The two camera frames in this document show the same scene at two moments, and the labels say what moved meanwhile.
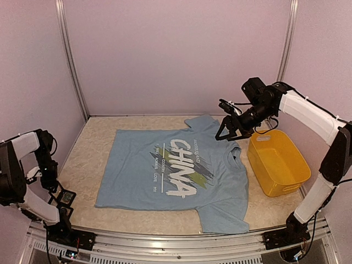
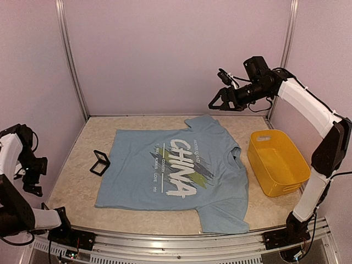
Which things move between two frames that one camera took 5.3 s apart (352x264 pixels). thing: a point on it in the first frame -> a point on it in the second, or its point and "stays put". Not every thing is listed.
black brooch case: [67, 197] -> [102, 165]
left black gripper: [51, 180] -> [32, 188]
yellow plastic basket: [278, 165] stays put
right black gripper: [243, 129] -> [227, 91]
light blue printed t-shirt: [186, 169] stays put
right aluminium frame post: [293, 10] stays put
